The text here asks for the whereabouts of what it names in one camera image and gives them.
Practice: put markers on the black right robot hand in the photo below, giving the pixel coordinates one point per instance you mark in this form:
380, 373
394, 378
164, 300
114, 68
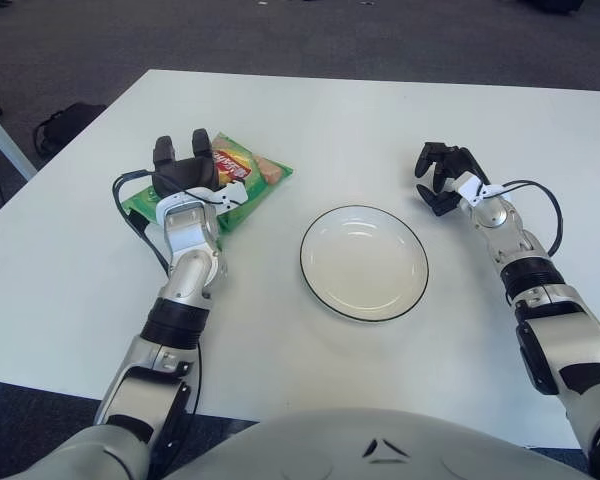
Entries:
460, 157

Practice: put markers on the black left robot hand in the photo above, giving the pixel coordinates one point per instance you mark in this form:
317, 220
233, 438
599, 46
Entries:
185, 172

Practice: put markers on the green potato chips bag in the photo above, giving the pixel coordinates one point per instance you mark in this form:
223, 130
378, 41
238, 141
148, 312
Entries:
240, 167

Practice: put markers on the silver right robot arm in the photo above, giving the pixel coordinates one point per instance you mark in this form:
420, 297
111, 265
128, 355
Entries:
565, 350

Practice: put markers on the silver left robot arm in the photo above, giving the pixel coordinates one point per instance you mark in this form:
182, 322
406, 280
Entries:
190, 265

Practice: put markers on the white plate with black rim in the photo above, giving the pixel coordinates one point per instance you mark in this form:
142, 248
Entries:
362, 265

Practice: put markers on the black backpack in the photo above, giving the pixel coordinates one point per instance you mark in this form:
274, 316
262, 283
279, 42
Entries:
70, 122

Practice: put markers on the white table leg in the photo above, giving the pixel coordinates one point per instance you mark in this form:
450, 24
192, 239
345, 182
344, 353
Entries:
7, 147

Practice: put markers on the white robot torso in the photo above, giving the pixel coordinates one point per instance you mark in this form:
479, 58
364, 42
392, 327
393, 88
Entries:
305, 450

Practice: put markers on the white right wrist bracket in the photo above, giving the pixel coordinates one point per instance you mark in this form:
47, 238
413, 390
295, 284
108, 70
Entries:
470, 189

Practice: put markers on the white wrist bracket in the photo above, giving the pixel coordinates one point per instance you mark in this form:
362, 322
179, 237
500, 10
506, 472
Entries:
470, 189
232, 192

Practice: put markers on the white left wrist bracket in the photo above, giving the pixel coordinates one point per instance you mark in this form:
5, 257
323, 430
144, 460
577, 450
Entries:
232, 192

